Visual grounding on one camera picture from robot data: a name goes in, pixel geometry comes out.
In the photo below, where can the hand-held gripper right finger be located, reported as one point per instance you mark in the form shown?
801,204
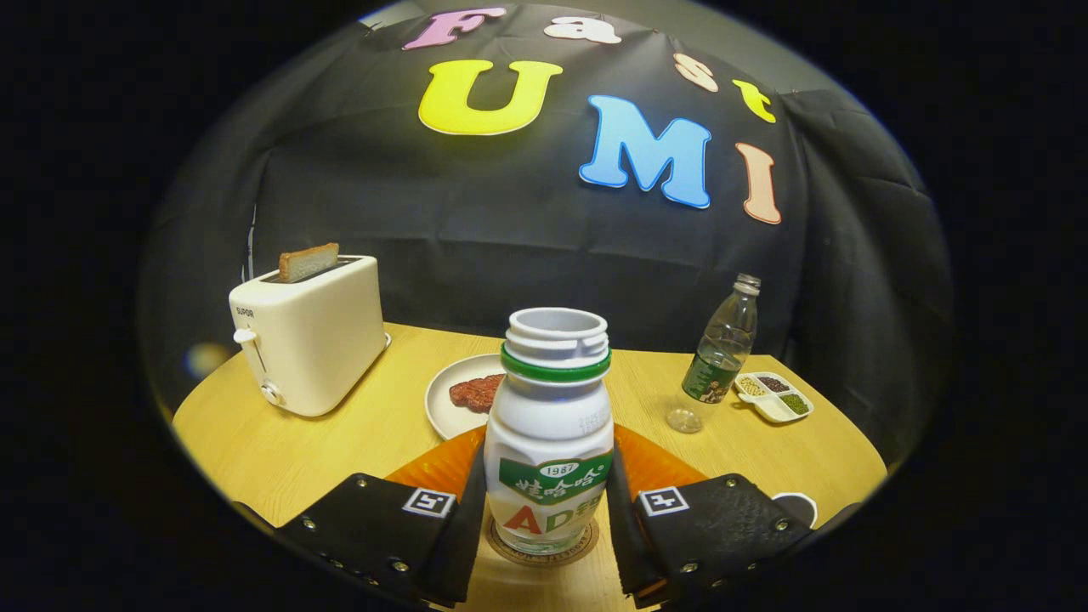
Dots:
627,535

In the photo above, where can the red meat slice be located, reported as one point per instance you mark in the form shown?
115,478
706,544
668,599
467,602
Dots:
472,396
495,380

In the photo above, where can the white toaster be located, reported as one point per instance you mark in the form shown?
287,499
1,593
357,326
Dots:
314,340

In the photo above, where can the brown toast slice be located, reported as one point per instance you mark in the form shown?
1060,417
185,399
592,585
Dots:
308,262

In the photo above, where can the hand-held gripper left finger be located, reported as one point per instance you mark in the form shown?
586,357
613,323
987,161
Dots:
466,535

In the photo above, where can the white divided bean dish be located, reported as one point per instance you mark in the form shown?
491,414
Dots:
769,408

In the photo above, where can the white round plate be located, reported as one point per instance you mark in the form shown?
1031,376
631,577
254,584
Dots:
446,416

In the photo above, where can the white juice bottle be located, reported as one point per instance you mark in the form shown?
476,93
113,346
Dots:
548,425

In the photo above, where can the round cork coaster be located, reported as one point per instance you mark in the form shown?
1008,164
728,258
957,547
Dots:
544,561

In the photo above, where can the black backdrop cloth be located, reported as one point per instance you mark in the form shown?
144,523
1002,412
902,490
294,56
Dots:
510,238

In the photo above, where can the clear plastic water bottle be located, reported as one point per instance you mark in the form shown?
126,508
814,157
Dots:
722,348

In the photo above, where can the wooden table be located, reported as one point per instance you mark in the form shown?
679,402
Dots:
340,450

